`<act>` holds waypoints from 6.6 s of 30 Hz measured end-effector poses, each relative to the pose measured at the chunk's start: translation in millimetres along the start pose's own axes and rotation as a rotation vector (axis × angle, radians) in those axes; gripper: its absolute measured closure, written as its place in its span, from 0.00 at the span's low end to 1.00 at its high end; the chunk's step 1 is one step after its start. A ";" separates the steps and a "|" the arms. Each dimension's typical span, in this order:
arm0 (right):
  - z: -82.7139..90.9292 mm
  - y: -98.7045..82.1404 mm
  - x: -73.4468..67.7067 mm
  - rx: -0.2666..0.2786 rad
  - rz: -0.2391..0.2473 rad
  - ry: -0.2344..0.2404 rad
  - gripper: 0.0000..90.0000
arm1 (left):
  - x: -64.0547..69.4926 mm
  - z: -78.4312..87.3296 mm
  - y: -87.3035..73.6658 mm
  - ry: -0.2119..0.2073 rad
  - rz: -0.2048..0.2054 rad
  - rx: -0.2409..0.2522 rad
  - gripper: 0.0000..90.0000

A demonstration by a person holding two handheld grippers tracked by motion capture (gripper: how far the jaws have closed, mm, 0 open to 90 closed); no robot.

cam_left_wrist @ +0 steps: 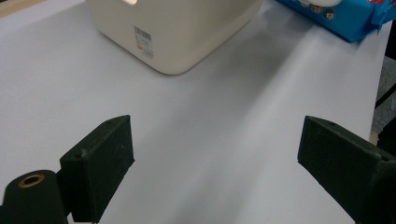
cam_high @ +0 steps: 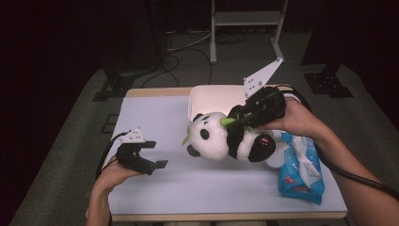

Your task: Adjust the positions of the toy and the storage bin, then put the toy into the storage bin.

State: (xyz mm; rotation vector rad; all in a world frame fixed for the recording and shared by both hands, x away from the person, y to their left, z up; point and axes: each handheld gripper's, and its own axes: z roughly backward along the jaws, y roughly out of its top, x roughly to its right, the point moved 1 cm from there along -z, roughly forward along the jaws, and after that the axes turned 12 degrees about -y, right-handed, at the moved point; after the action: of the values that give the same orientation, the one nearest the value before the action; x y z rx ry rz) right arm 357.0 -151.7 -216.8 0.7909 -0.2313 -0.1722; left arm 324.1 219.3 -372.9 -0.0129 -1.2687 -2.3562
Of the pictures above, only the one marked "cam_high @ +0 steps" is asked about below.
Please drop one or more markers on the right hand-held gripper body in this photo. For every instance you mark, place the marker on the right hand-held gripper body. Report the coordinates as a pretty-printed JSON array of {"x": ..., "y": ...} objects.
[{"x": 266, "y": 105}]

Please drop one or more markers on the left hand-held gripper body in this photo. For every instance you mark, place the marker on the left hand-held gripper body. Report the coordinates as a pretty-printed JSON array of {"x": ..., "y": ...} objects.
[{"x": 128, "y": 155}]

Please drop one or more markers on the white plastic storage box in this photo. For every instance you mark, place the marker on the white plastic storage box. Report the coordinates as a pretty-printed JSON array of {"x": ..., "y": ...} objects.
[{"x": 216, "y": 99}]

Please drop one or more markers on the panda plush toy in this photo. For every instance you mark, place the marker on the panda plush toy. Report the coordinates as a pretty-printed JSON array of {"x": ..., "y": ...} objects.
[{"x": 213, "y": 141}]

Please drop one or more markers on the white wet wipe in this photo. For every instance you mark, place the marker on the white wet wipe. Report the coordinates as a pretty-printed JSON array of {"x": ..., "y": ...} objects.
[{"x": 306, "y": 160}]

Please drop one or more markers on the blue wet wipes pack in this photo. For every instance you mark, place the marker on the blue wet wipes pack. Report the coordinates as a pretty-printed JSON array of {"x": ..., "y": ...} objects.
[{"x": 298, "y": 194}]

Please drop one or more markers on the person's left hand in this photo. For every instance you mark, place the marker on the person's left hand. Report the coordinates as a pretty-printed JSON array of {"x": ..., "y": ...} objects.
[{"x": 111, "y": 177}]

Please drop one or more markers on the person's right hand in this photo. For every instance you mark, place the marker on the person's right hand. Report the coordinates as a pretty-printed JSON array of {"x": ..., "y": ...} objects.
[{"x": 301, "y": 119}]

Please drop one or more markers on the dark floor hatch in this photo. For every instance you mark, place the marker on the dark floor hatch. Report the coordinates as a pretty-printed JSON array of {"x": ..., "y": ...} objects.
[{"x": 109, "y": 124}]

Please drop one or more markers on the wooden table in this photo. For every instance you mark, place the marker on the wooden table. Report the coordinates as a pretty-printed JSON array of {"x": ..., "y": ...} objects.
[{"x": 156, "y": 91}]

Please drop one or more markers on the black stand base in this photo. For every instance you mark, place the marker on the black stand base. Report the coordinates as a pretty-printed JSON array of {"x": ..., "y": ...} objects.
[
  {"x": 116, "y": 86},
  {"x": 327, "y": 84}
]

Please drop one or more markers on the white metal stand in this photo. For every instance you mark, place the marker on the white metal stand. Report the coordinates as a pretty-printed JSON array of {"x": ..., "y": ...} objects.
[{"x": 246, "y": 18}]

